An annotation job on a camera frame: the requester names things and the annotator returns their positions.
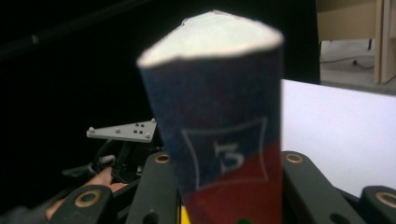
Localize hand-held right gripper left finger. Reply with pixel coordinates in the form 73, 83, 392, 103
125, 151, 182, 224

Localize light wooden desk frame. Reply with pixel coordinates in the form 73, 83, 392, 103
315, 0, 396, 86

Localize black floor cable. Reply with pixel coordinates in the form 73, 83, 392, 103
319, 54, 375, 71

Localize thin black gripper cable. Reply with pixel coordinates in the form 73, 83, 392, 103
88, 138, 117, 175

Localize red and blue paperback book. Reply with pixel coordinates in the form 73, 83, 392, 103
136, 9, 285, 224

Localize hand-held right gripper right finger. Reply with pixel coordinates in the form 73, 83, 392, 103
281, 150, 367, 224

